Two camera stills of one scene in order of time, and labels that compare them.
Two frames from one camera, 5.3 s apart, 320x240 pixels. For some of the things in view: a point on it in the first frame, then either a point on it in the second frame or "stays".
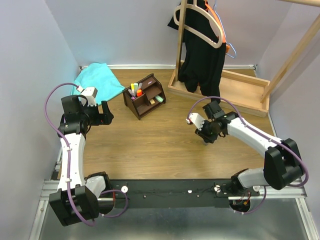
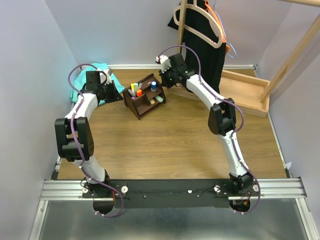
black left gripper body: [93, 117] to [108, 93]
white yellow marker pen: [132, 86] stays
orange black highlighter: [139, 92] stays
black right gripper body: [209, 132] to [168, 78]
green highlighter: [159, 98] stays
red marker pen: [129, 90] stays
